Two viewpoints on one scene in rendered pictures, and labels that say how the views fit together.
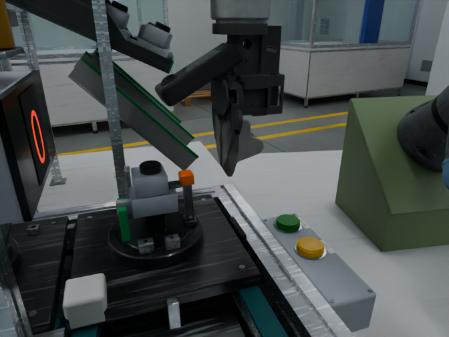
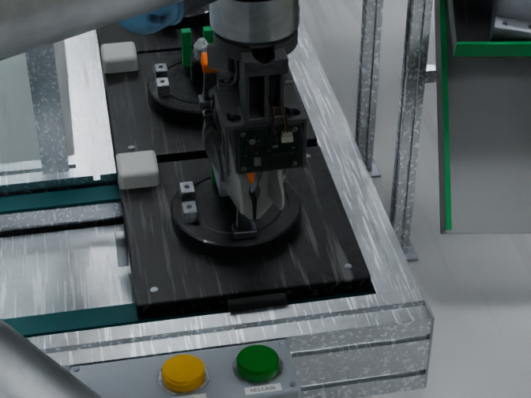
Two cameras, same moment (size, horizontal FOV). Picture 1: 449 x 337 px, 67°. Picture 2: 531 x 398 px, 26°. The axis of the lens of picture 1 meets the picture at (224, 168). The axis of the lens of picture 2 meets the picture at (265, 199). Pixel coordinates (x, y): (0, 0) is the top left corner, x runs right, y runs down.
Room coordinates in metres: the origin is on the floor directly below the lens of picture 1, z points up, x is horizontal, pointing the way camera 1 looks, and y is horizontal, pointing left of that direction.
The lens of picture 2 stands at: (0.60, -0.86, 1.74)
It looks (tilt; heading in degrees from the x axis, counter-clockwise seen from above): 37 degrees down; 98
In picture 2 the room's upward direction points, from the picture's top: straight up
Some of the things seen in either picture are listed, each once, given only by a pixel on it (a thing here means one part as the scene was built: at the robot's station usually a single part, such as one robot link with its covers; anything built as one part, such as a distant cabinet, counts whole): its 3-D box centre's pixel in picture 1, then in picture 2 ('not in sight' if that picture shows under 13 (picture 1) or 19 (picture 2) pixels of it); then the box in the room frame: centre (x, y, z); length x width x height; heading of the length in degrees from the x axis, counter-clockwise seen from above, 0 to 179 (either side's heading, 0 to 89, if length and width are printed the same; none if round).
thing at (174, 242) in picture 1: (172, 241); (190, 212); (0.39, 0.07, 1.00); 0.02 x 0.01 x 0.02; 108
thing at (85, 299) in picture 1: (86, 300); (137, 175); (0.31, 0.16, 0.97); 0.05 x 0.05 x 0.04; 18
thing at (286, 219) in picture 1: (287, 225); (257, 366); (0.49, -0.11, 0.96); 0.04 x 0.04 x 0.02
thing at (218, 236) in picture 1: (158, 245); (236, 225); (0.44, 0.10, 0.96); 0.24 x 0.24 x 0.02; 18
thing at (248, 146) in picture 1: (244, 148); (240, 191); (0.46, -0.03, 1.11); 0.06 x 0.03 x 0.09; 108
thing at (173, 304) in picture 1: (173, 313); (122, 249); (0.32, 0.06, 0.95); 0.01 x 0.01 x 0.04; 18
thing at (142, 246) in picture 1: (145, 245); (187, 192); (0.38, 0.11, 1.00); 0.02 x 0.01 x 0.02; 108
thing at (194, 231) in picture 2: (156, 234); (236, 211); (0.44, 0.10, 0.98); 0.14 x 0.14 x 0.02
